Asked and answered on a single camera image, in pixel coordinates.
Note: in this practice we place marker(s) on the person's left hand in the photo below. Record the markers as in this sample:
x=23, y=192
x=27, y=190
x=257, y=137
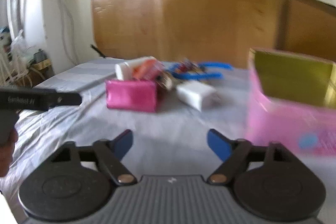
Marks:
x=6, y=158

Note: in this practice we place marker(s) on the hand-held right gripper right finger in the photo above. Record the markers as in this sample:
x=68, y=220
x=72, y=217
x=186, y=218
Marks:
x=217, y=144

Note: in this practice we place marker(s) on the black thin antenna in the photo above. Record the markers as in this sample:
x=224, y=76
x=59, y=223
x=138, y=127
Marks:
x=98, y=51

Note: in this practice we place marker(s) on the pink cardboard box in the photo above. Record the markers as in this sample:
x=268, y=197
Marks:
x=286, y=113

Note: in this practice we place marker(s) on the light grey bed sheet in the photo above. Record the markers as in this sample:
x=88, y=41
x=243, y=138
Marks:
x=170, y=121

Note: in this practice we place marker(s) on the gold round object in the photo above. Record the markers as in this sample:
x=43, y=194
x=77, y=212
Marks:
x=165, y=82

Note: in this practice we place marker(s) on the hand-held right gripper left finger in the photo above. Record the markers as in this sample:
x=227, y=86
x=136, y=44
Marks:
x=122, y=144

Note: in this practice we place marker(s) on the white charger adapter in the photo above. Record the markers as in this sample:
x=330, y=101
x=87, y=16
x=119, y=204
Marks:
x=195, y=95

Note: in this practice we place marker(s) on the clear plastic bag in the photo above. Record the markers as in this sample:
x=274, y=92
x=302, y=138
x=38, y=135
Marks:
x=21, y=45

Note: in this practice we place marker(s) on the magenta rectangular box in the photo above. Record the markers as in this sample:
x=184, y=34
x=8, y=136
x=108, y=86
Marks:
x=130, y=95

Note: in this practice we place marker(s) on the orange packet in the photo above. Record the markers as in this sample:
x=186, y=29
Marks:
x=145, y=69

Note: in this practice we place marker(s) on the wooden headboard panel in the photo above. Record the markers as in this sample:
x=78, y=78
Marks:
x=189, y=3

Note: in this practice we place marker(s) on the white plastic bottle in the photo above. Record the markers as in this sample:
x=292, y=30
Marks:
x=124, y=67

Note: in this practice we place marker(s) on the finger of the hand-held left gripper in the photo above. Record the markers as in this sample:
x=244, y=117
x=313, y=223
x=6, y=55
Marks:
x=68, y=99

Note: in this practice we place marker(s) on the wooden side cabinet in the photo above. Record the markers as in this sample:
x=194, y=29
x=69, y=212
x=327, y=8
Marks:
x=307, y=29

